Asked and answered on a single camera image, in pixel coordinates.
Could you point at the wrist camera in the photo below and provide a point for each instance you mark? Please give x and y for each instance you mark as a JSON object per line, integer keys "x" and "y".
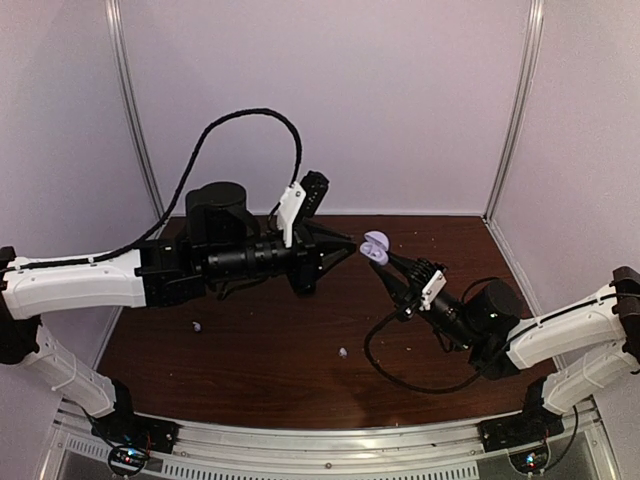
{"x": 300, "y": 200}
{"x": 432, "y": 289}

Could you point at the front aluminium rail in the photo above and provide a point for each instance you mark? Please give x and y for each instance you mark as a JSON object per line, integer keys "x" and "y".
{"x": 449, "y": 450}

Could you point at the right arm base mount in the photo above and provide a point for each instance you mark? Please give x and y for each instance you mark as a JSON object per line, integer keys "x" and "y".
{"x": 519, "y": 429}

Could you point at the aluminium frame post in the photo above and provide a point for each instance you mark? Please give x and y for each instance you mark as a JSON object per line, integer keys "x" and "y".
{"x": 118, "y": 41}
{"x": 528, "y": 65}

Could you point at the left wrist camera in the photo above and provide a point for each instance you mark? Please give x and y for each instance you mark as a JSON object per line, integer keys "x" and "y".
{"x": 300, "y": 200}

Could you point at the left circuit board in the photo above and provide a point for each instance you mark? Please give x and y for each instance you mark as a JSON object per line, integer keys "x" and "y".
{"x": 125, "y": 460}

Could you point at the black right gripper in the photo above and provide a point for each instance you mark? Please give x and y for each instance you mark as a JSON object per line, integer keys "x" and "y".
{"x": 409, "y": 298}

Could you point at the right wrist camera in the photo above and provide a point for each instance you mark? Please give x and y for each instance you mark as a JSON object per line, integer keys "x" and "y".
{"x": 432, "y": 289}

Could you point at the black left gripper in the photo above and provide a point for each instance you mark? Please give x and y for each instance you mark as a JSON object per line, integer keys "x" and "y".
{"x": 309, "y": 247}

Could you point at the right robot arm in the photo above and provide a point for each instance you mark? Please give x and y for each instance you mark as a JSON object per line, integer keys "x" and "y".
{"x": 502, "y": 343}

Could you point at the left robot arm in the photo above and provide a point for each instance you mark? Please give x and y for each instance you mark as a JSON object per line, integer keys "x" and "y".
{"x": 221, "y": 248}

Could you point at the circuit board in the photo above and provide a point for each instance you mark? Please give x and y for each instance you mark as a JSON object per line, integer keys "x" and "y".
{"x": 125, "y": 460}
{"x": 530, "y": 461}

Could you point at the purple round charging case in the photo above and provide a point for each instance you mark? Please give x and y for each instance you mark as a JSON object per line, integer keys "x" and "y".
{"x": 375, "y": 247}

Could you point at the right aluminium frame post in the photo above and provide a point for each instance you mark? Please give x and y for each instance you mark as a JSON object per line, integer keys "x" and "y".
{"x": 528, "y": 65}

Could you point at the right circuit board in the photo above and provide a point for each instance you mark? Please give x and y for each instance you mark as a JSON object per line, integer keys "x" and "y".
{"x": 530, "y": 461}

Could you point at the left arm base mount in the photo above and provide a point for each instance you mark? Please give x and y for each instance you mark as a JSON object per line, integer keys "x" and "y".
{"x": 143, "y": 432}

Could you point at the left aluminium frame post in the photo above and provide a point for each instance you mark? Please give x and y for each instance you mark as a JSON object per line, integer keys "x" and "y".
{"x": 118, "y": 41}

